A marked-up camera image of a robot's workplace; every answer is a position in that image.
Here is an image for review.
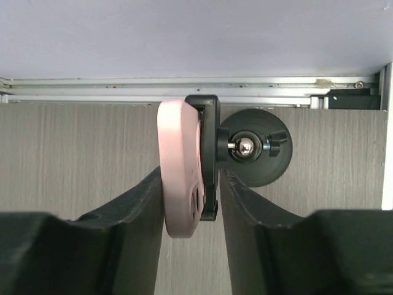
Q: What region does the aluminium frame rail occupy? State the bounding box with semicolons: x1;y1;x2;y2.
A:
1;64;392;110

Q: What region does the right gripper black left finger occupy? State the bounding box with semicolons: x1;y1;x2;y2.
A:
1;169;163;294

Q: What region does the pink case smartphone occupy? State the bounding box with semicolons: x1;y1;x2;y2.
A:
157;100;205;238

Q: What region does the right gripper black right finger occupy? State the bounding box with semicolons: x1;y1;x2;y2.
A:
220;170;392;294

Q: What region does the black phone stand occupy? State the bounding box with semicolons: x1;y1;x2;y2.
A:
185;95;293;221

